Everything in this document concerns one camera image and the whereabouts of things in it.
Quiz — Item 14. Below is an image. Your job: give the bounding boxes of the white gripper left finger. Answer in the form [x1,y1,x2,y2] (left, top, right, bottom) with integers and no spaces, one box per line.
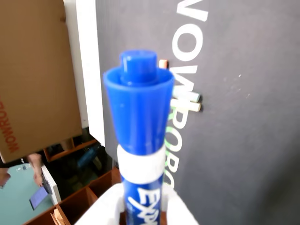
[75,182,126,225]

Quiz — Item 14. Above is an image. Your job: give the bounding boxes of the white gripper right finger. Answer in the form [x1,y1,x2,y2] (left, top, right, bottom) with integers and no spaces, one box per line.
[163,187,200,225]

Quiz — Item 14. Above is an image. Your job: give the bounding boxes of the blue dry erase marker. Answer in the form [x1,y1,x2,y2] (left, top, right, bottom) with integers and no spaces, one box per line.
[103,48,175,225]

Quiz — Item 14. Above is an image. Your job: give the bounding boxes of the person's hand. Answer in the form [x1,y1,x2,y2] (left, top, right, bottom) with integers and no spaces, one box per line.
[27,153,45,188]

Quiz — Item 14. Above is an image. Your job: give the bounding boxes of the brown wooden shelf unit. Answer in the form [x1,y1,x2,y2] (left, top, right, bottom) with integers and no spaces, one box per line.
[23,138,122,225]

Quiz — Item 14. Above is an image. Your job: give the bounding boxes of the blue blurry object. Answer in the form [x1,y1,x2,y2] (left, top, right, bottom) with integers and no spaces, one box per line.
[77,144,101,168]

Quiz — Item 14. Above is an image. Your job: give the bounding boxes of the blue notebook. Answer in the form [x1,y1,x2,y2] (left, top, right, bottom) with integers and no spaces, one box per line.
[29,187,49,210]

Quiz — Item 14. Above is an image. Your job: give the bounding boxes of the dark grey WOWROBO mat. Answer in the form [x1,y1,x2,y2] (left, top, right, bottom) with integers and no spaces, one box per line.
[95,0,300,225]

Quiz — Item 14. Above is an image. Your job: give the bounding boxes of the yellow chalk stick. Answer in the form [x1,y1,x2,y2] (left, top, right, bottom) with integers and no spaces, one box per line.
[172,101,202,112]

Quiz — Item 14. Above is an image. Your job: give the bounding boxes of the green chalk stick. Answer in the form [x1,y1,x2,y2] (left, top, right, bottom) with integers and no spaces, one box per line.
[172,92,202,102]

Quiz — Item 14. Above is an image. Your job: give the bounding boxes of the brown WOWROBO cardboard box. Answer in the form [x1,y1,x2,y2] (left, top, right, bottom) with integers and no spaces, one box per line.
[0,0,83,164]

